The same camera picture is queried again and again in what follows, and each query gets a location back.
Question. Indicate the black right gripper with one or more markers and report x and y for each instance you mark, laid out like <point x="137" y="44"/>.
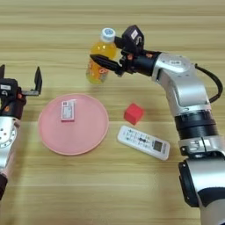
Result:
<point x="140" y="63"/>

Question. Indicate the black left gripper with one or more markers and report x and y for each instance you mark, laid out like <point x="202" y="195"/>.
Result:
<point x="13" y="108"/>

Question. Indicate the orange juice bottle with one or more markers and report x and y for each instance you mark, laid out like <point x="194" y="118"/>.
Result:
<point x="98" y="71"/>

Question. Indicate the red cube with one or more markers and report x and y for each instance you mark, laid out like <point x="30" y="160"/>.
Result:
<point x="134" y="114"/>

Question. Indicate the white remote control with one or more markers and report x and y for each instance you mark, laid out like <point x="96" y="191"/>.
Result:
<point x="140" y="140"/>

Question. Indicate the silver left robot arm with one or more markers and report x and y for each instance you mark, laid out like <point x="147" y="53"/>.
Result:
<point x="5" y="137"/>

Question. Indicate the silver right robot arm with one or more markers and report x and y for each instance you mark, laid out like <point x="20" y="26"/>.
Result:
<point x="187" y="88"/>

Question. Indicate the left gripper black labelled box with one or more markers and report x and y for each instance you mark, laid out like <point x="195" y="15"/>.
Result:
<point x="13" y="88"/>

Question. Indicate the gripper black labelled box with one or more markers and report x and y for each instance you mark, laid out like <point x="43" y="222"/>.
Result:
<point x="13" y="88"/>
<point x="132" y="41"/>

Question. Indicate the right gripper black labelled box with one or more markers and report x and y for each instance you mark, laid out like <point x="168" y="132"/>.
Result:
<point x="132" y="41"/>

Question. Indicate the small white red card box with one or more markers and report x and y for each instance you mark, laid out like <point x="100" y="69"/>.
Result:
<point x="68" y="110"/>

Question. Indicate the pink round plate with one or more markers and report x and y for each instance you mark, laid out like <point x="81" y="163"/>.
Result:
<point x="82" y="134"/>

